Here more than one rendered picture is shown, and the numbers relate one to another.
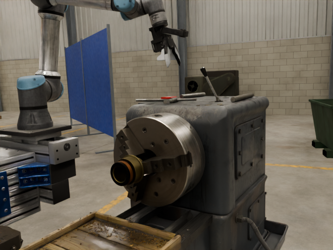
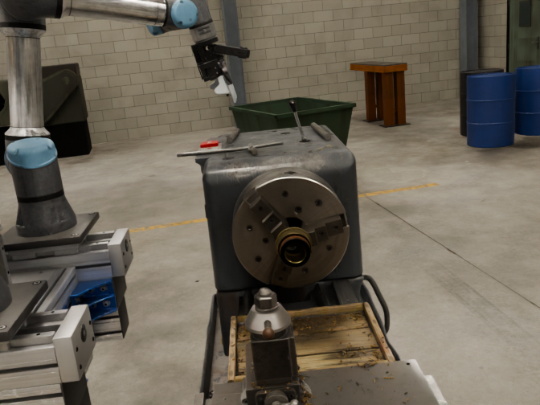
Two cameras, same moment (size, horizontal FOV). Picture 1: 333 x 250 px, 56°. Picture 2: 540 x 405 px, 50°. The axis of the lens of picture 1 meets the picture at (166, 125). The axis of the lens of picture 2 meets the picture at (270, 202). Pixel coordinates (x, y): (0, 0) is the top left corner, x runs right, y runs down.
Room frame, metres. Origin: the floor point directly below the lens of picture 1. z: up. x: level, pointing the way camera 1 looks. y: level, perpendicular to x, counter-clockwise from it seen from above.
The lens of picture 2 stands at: (-0.17, 0.94, 1.59)
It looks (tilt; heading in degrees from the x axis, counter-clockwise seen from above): 16 degrees down; 326
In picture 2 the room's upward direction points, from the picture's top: 6 degrees counter-clockwise
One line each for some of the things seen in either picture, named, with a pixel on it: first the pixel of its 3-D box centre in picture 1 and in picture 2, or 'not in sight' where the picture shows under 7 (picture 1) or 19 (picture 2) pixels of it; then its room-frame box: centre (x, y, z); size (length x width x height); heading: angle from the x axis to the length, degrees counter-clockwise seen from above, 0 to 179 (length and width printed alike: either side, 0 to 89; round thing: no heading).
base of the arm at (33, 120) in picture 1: (34, 116); (43, 209); (1.40, 0.59, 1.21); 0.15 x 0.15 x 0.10
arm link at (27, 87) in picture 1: (32, 90); (34, 165); (1.41, 0.59, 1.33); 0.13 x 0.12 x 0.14; 172
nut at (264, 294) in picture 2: not in sight; (265, 297); (0.60, 0.45, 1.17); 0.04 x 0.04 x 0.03
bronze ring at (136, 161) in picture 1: (129, 170); (293, 247); (0.95, 0.12, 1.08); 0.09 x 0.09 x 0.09; 57
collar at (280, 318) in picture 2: not in sight; (267, 315); (0.60, 0.45, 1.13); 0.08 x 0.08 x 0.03
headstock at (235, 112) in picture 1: (202, 142); (276, 198); (1.42, -0.16, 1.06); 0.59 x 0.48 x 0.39; 147
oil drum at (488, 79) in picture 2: not in sight; (490, 109); (4.36, -5.67, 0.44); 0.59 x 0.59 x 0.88
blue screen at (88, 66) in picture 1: (84, 88); not in sight; (7.66, 1.95, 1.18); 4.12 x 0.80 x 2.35; 28
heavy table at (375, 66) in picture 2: not in sight; (378, 92); (7.22, -6.58, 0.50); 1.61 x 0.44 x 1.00; 157
